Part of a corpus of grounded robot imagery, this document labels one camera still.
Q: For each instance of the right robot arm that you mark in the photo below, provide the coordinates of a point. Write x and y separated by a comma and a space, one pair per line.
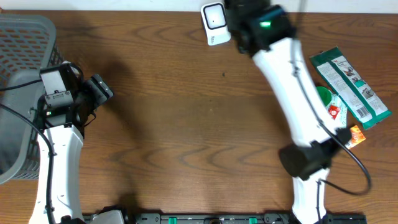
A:
265, 32

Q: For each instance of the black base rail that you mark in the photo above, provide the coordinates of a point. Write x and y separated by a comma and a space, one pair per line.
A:
117, 214

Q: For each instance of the green 3M adhesive package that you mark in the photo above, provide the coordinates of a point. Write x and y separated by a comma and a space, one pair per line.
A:
353, 90

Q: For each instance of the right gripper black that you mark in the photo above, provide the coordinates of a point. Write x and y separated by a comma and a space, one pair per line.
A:
265, 8

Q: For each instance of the grey plastic mesh basket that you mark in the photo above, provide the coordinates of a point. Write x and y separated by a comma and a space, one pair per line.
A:
27, 45

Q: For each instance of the mint green wipes pack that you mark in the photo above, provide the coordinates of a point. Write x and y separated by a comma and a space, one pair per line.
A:
341, 119

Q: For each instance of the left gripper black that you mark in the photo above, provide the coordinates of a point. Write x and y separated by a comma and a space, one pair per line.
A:
99, 89

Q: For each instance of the red adhesive tube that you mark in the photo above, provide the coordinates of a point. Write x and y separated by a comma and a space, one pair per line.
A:
334, 111

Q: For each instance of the green-lidded small jar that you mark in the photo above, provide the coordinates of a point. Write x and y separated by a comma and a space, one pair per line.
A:
325, 95

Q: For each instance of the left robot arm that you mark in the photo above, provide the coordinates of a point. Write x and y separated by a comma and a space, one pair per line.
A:
60, 142

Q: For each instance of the orange tissue pack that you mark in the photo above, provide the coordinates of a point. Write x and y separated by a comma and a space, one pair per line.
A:
356, 137

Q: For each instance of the white barcode scanner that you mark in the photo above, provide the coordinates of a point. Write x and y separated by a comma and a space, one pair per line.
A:
214, 22

